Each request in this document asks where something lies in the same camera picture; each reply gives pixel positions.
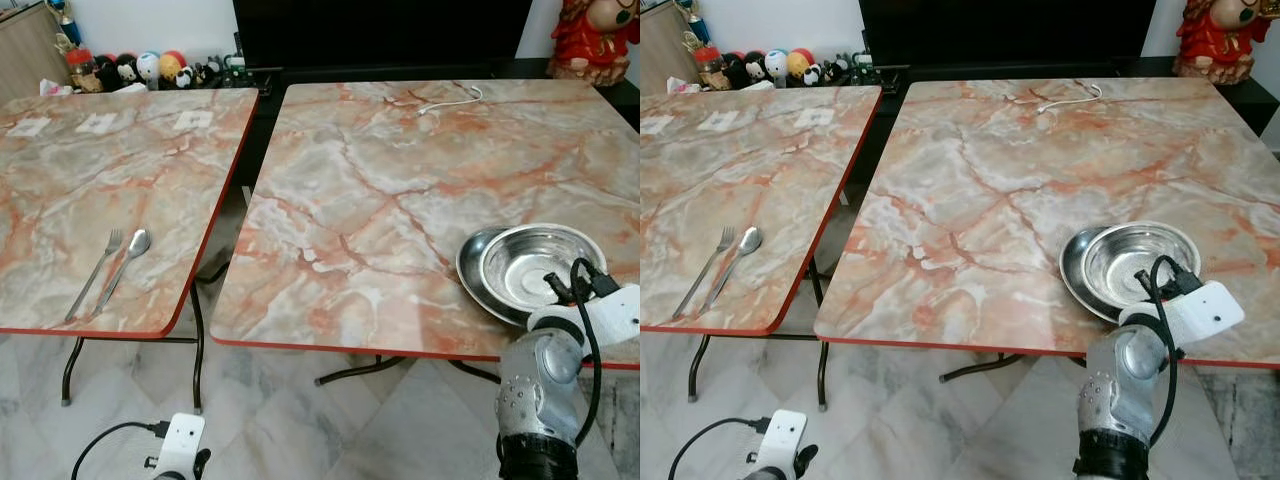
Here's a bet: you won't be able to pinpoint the stainless steel bowl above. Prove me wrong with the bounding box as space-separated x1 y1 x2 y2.
1081 221 1202 307
479 224 608 312

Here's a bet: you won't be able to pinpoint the stainless steel plate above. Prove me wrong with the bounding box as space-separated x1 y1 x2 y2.
456 227 561 328
1059 226 1151 324

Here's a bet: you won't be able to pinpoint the silver fork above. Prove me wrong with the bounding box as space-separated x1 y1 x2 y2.
672 226 737 322
65 228 124 324

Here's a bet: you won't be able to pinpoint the black metal table legs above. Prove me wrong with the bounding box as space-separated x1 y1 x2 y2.
686 258 839 412
59 262 231 414

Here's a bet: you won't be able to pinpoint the silver spoon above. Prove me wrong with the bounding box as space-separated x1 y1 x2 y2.
92 228 153 319
700 226 765 316

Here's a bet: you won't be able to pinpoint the black curved table leg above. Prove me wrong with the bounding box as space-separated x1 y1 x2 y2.
314 354 501 387
938 352 1091 385

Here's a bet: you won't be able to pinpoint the red figurine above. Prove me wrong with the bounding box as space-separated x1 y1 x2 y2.
1171 0 1258 86
547 0 641 87

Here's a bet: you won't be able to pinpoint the wooden cabinet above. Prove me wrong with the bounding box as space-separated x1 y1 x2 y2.
640 0 703 98
0 3 73 103

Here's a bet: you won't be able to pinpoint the red lidded jar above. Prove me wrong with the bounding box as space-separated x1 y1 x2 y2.
65 47 99 94
693 45 725 91

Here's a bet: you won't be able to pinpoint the black television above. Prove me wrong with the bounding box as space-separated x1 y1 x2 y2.
858 0 1159 70
232 0 535 72

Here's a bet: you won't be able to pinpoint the black and white plush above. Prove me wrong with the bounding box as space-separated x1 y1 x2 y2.
803 58 852 87
175 59 224 90

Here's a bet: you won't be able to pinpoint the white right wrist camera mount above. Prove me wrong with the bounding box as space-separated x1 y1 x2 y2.
527 284 641 352
1119 281 1247 352

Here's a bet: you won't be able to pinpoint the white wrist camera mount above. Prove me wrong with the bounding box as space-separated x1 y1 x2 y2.
153 412 207 480
1119 281 1247 352
527 284 641 352
750 409 808 480

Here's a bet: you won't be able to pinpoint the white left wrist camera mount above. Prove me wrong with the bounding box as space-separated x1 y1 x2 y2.
750 409 808 480
153 412 207 480

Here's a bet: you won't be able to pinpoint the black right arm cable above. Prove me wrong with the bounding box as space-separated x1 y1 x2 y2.
569 257 603 448
1147 254 1184 448

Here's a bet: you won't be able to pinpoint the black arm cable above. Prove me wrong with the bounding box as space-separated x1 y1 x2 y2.
1147 254 1184 448
569 257 603 448
69 420 171 480
667 416 772 480

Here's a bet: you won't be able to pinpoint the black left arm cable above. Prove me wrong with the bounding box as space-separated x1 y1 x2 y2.
667 416 772 480
69 420 171 480

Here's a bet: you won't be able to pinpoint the white cable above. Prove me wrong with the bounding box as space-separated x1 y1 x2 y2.
416 84 485 114
1036 82 1105 112

